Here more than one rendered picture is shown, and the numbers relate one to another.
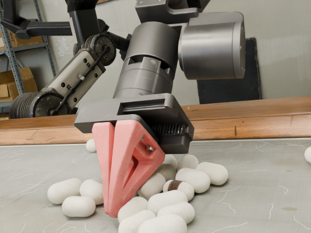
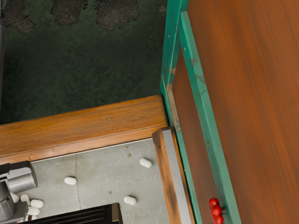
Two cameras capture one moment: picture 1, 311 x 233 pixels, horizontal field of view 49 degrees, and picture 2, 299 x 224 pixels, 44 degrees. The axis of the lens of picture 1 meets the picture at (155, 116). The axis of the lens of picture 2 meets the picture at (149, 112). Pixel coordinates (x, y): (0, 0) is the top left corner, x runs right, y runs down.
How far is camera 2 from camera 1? 0.95 m
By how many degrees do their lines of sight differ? 65
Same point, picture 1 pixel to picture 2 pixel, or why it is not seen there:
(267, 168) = (53, 187)
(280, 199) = (63, 208)
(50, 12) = not seen: outside the picture
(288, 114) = (50, 146)
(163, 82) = (10, 203)
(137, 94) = (6, 216)
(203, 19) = (12, 174)
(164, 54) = (5, 194)
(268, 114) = (42, 148)
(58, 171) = not seen: outside the picture
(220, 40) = (28, 187)
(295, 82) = not seen: outside the picture
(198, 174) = (35, 212)
